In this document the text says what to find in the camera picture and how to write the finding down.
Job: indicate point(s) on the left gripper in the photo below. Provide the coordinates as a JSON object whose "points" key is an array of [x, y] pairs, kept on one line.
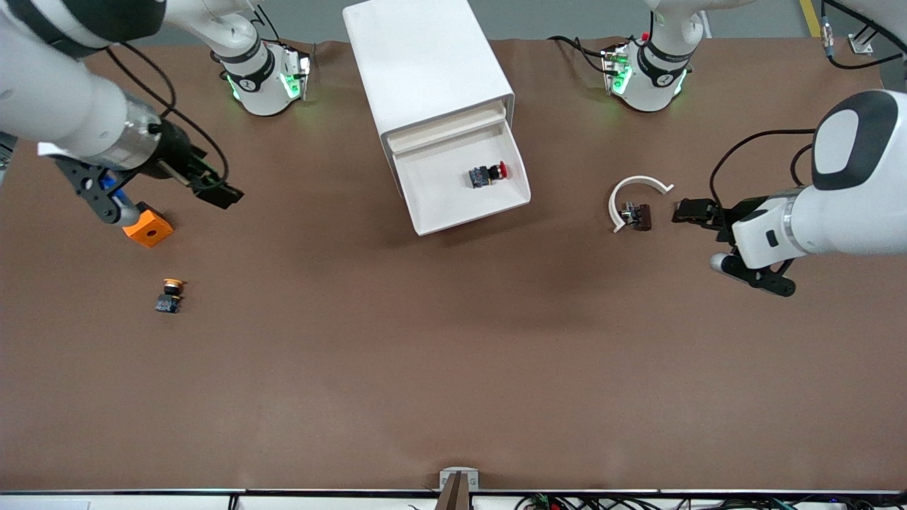
{"points": [[737, 211]]}

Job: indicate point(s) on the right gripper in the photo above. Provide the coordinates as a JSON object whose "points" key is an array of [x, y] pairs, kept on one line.
{"points": [[175, 153]]}

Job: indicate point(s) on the red push button switch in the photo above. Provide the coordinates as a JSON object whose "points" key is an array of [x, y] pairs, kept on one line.
{"points": [[489, 175]]}

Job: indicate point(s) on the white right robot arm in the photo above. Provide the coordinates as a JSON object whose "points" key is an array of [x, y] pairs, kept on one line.
{"points": [[57, 99]]}

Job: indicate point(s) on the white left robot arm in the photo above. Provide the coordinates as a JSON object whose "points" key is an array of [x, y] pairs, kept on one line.
{"points": [[857, 184]]}

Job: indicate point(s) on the white drawer cabinet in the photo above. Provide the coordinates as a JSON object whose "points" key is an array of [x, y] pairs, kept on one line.
{"points": [[418, 57]]}

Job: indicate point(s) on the small brown component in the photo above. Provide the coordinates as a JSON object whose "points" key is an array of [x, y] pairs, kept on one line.
{"points": [[643, 216]]}

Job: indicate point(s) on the white curved plastic arc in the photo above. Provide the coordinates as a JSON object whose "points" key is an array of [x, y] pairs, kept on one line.
{"points": [[641, 179]]}

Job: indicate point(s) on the orange box with hole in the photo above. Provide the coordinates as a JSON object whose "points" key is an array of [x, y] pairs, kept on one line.
{"points": [[150, 230]]}

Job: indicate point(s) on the brown table cover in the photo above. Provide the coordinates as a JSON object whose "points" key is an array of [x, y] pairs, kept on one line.
{"points": [[453, 354]]}

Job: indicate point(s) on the yellow push button switch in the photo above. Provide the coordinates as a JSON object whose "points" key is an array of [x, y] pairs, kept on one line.
{"points": [[168, 303]]}

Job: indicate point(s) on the aluminium frame post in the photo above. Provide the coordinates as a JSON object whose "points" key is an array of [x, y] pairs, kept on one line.
{"points": [[862, 47]]}

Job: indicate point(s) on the small metal bracket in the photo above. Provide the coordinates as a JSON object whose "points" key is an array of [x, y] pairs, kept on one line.
{"points": [[448, 476]]}

